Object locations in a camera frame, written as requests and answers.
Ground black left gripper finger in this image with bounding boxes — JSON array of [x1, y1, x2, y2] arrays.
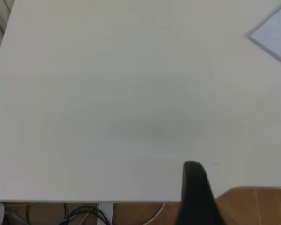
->
[[174, 161, 228, 225]]

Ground black floor cables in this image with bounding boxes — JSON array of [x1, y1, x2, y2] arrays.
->
[[63, 205, 111, 225]]

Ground white floor cable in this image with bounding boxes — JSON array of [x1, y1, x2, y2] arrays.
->
[[146, 202, 166, 223]]

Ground clear plastic zip bag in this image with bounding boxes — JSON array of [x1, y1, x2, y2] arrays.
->
[[244, 1, 281, 70]]

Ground white table leg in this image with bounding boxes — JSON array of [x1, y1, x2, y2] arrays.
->
[[97, 202, 114, 225]]

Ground white paper stack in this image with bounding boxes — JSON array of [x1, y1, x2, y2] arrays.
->
[[249, 4, 281, 68]]

